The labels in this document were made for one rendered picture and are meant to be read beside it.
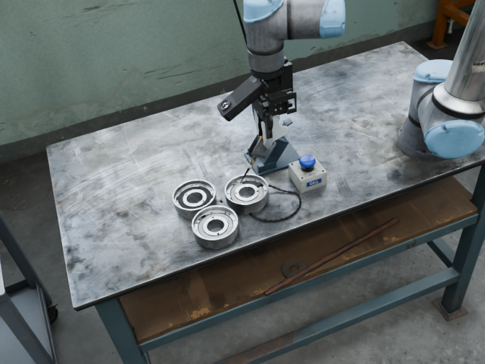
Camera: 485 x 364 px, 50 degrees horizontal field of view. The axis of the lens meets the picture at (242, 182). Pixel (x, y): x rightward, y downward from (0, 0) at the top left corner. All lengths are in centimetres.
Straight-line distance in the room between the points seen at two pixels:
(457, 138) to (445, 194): 51
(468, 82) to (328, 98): 56
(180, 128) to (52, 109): 144
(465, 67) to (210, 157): 67
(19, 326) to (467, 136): 121
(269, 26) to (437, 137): 43
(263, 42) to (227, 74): 196
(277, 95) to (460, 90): 37
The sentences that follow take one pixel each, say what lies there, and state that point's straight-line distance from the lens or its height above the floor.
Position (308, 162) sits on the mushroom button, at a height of 87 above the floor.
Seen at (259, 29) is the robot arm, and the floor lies 123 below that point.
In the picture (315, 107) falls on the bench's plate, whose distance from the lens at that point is 156.
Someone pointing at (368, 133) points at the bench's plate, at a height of 80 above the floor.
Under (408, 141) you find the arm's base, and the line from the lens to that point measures 139.
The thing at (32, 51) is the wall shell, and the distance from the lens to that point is 273.
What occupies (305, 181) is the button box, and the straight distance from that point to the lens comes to 126.
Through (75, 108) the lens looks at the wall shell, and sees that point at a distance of 289.
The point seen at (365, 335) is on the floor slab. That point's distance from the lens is 198.
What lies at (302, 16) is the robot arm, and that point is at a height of 125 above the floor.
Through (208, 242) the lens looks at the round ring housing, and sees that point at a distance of 115.
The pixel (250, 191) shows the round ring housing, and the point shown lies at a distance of 127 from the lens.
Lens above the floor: 170
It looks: 43 degrees down
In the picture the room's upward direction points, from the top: 7 degrees counter-clockwise
